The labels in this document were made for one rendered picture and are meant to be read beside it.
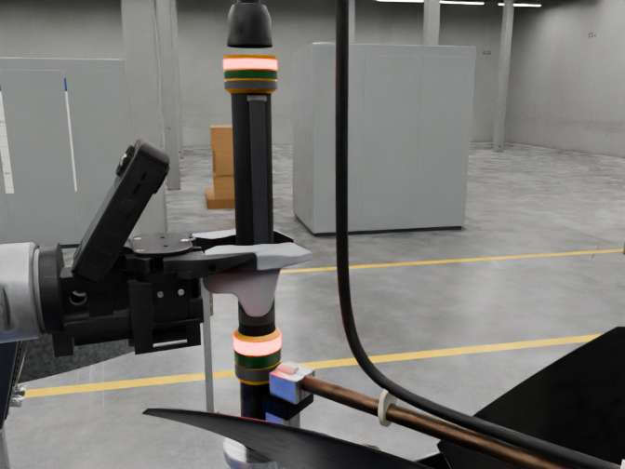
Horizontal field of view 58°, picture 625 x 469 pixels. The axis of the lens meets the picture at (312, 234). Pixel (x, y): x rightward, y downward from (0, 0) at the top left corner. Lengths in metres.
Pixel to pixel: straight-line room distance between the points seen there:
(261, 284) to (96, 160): 6.18
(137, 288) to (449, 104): 6.79
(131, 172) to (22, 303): 0.12
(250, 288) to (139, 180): 0.12
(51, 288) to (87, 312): 0.04
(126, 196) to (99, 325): 0.11
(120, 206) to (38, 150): 6.29
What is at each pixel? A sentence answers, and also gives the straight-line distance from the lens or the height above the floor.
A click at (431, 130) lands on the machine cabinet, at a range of 7.07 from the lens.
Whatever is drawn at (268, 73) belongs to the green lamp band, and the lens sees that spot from 0.46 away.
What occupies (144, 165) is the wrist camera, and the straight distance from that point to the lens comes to 0.43.
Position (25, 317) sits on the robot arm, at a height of 1.47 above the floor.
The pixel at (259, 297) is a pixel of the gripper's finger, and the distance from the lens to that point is 0.47.
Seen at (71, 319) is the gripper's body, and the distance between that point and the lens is 0.48.
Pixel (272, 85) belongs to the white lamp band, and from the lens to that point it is 0.47.
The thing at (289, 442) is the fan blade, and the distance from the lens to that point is 0.37.
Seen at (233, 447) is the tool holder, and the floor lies 1.31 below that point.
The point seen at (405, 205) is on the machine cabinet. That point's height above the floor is 0.35.
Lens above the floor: 1.63
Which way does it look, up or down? 14 degrees down
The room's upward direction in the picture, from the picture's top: straight up
